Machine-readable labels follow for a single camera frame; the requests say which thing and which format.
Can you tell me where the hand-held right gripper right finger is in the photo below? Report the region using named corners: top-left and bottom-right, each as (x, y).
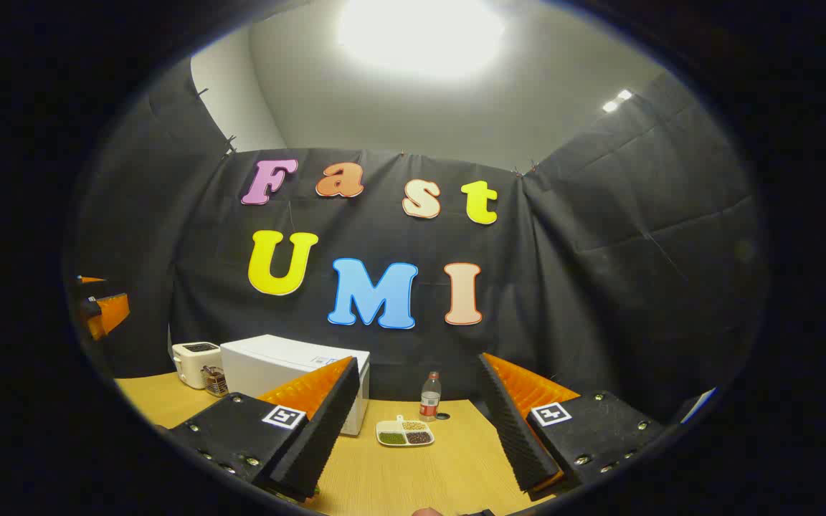
top-left (478, 353), bottom-right (666, 494)

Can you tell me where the black backdrop cloth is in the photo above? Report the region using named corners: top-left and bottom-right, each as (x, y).
top-left (72, 57), bottom-right (769, 424)

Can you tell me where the white divided dish with grains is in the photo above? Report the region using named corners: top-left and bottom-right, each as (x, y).
top-left (376, 416), bottom-right (435, 448)

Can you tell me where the white microwave oven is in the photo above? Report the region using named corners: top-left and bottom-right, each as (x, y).
top-left (221, 335), bottom-right (371, 436)

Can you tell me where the clear bottle with red label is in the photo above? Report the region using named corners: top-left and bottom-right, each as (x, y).
top-left (419, 371), bottom-right (442, 422)

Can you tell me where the metal wire basket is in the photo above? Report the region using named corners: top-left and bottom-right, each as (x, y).
top-left (201, 365), bottom-right (230, 398)

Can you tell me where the white toaster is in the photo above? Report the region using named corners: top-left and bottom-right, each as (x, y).
top-left (171, 342), bottom-right (224, 390)

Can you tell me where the large ceiling light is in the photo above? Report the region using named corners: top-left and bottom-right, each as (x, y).
top-left (338, 0), bottom-right (507, 80)

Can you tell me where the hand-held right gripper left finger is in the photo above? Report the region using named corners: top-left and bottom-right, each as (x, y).
top-left (166, 356), bottom-right (361, 502)

